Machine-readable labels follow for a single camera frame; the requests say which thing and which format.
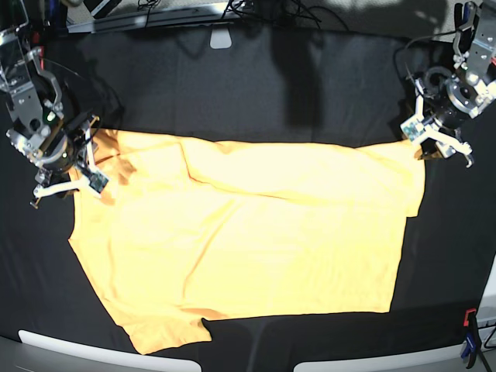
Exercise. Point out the yellow t-shirt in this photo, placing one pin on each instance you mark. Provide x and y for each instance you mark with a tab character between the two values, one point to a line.
189	230

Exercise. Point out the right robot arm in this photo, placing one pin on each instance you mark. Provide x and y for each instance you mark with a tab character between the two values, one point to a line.
34	97

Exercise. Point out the aluminium rail with cables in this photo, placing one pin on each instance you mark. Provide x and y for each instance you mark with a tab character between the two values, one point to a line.
108	16

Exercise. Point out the blue clamp near right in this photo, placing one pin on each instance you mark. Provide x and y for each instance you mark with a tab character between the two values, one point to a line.
469	351

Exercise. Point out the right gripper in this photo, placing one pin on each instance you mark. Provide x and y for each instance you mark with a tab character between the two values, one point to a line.
70	145

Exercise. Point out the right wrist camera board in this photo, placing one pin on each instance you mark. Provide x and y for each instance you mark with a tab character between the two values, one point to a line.
97	181

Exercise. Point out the grey camera mount base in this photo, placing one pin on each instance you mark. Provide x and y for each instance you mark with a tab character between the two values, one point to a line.
220	39

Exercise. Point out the black table cloth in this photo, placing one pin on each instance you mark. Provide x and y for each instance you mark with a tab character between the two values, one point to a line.
270	85

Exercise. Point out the red black clamp near right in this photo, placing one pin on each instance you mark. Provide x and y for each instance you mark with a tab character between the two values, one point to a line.
470	324

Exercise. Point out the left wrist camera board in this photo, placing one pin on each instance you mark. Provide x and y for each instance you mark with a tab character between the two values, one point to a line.
413	127

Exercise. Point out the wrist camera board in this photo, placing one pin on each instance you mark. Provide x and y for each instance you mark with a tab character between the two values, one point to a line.
413	127
97	181

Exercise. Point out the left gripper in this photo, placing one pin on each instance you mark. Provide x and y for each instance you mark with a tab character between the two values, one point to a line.
448	101

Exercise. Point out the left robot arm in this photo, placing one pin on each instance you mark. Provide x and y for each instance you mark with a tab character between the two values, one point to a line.
473	55

